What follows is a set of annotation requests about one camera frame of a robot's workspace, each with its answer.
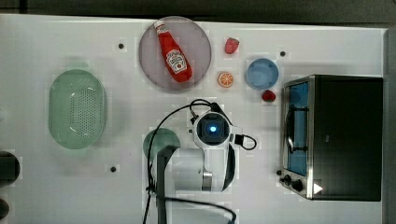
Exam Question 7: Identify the grey round plate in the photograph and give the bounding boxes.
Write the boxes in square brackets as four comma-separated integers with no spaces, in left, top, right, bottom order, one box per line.
[138,16,212,91]

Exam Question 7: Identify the blue bowl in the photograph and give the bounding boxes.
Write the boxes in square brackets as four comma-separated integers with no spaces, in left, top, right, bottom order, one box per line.
[246,58,279,90]

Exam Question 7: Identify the black cable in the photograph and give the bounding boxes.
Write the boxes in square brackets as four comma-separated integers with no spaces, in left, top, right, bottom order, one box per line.
[142,98,258,224]

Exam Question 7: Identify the black and silver toaster oven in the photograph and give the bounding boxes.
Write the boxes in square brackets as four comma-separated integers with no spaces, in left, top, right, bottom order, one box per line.
[277,75,383,202]

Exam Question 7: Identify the plush orange slice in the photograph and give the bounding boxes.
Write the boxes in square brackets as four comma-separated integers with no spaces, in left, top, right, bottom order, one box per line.
[218,72,233,88]

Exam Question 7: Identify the green perforated colander basket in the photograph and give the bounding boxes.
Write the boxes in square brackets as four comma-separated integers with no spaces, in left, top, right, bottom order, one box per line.
[49,69,107,149]

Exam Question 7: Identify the red plush strawberry near oven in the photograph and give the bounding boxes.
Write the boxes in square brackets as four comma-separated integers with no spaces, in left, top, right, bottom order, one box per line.
[262,90,276,102]

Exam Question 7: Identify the mint green cup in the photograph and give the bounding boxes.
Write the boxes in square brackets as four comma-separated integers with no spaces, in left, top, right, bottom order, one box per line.
[143,128,180,161]

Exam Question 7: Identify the plush red ketchup bottle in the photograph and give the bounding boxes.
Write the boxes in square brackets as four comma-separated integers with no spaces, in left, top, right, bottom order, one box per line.
[153,20,192,83]

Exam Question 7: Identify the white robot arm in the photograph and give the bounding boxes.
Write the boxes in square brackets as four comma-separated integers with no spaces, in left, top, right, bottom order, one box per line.
[153,112,242,194]

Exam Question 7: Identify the white gripper body with camera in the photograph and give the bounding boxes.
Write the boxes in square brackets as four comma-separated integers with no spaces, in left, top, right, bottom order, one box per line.
[192,112,242,149]

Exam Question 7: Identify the pink-red plush strawberry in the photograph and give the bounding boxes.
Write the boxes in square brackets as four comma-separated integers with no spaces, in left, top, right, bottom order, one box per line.
[224,37,240,54]

